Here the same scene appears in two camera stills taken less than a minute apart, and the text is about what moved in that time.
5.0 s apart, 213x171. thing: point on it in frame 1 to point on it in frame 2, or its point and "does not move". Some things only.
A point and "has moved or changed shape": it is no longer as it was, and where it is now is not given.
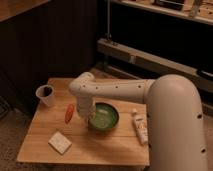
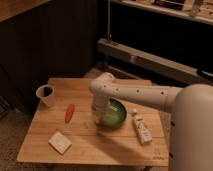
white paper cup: [45, 94] does not move
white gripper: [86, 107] to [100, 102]
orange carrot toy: [69, 113] does not move
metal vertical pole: [108, 35] does not move
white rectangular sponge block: [60, 143] does not move
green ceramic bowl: [106, 116] has moved or changed shape
